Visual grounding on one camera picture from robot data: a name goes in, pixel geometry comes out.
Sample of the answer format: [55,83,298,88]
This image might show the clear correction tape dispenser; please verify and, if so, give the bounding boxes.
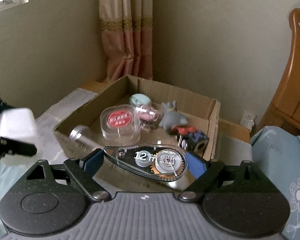
[103,143,188,182]

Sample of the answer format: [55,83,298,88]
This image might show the mint green round case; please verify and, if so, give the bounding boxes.
[129,93,152,107]

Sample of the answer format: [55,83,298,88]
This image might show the wooden bed headboard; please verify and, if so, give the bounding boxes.
[257,8,300,135]

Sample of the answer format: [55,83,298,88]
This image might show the white plastic bottle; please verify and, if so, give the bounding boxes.
[0,108,40,147]

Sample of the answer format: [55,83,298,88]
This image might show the small bottle with pink items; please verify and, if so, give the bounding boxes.
[135,105,159,129]

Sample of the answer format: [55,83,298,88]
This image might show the grey cat figurine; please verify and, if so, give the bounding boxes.
[159,101,188,133]

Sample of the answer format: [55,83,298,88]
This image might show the light blue checked tablecloth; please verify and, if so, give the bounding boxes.
[0,87,253,240]

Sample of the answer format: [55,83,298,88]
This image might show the white wall socket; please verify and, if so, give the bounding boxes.
[240,110,256,132]

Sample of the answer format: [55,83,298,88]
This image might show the light blue floral bedding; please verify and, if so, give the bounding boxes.
[251,126,300,239]

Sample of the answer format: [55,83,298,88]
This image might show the black fidget cube red buttons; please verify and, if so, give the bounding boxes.
[171,126,209,154]

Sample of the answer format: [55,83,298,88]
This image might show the striped pink curtain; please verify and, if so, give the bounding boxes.
[98,0,153,81]

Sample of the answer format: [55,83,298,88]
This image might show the clear round plastic box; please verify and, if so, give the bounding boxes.
[100,104,141,146]

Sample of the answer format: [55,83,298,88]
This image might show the brown cardboard box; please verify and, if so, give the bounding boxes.
[55,76,220,194]

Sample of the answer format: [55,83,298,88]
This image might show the clear glass jar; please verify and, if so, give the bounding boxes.
[69,125,103,152]

